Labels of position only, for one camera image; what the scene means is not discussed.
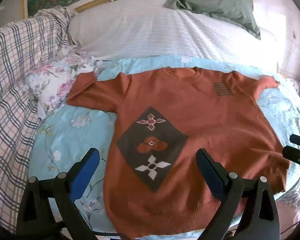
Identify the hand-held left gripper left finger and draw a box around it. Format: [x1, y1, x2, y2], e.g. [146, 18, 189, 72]
[15, 147, 101, 240]

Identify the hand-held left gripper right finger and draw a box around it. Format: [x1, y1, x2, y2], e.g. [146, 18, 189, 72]
[195, 148, 282, 240]

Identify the orange knit sweater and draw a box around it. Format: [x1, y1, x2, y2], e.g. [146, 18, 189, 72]
[66, 66, 290, 239]

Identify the light blue floral bedspread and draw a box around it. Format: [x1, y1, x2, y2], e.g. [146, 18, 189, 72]
[27, 55, 300, 239]

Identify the pink floral pillowcase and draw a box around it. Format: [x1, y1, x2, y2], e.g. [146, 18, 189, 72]
[19, 47, 106, 119]

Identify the white pillow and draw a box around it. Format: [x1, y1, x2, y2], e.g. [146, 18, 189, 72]
[257, 26, 282, 74]

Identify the plaid blanket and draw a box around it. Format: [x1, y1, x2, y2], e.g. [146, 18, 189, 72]
[0, 6, 77, 233]

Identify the white striped quilt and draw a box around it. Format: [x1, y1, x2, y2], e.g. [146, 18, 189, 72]
[67, 0, 278, 63]

